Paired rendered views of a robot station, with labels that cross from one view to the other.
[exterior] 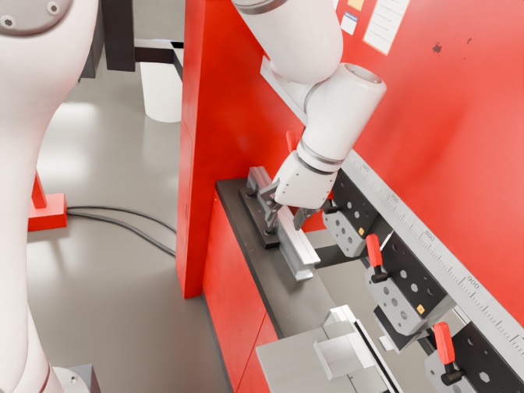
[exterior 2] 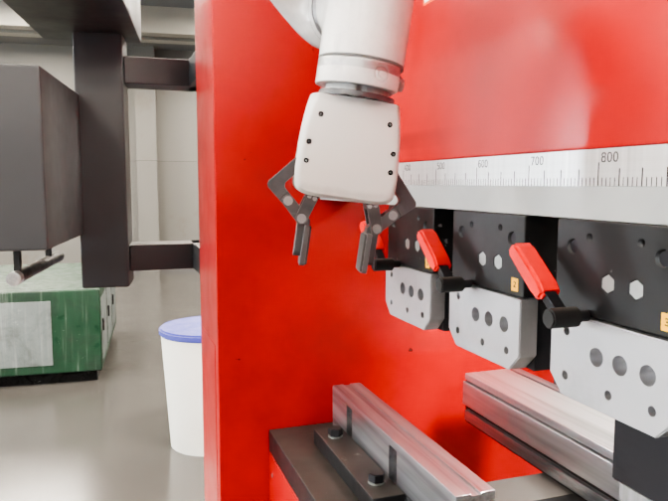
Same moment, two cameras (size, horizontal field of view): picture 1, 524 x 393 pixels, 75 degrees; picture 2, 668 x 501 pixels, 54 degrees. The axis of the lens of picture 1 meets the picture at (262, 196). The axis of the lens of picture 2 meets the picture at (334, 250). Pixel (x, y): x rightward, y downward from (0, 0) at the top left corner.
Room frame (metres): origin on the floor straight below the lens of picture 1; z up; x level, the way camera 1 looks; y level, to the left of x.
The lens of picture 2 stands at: (-0.13, -0.19, 1.37)
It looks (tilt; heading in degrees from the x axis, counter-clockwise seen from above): 6 degrees down; 12
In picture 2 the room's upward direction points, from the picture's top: straight up
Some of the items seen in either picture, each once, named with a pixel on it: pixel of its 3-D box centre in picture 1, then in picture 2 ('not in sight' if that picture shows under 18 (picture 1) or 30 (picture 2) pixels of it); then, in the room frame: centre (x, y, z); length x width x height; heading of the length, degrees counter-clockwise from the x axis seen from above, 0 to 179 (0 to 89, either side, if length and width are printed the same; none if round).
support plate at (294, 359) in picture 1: (320, 368); not in sight; (0.38, -0.23, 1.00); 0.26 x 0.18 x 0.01; 121
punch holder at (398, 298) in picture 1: (412, 281); (647, 316); (0.47, -0.34, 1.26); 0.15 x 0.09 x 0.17; 31
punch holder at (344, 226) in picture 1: (359, 214); (514, 283); (0.65, -0.24, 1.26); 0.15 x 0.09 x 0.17; 31
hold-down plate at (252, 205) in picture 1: (257, 216); (354, 465); (0.94, 0.00, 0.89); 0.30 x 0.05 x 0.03; 31
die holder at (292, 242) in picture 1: (277, 217); (397, 453); (0.93, -0.08, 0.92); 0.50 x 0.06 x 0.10; 31
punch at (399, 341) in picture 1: (393, 323); (665, 472); (0.45, -0.36, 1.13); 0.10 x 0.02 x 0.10; 31
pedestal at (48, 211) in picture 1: (29, 167); not in sight; (1.37, 1.32, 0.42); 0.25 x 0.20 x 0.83; 121
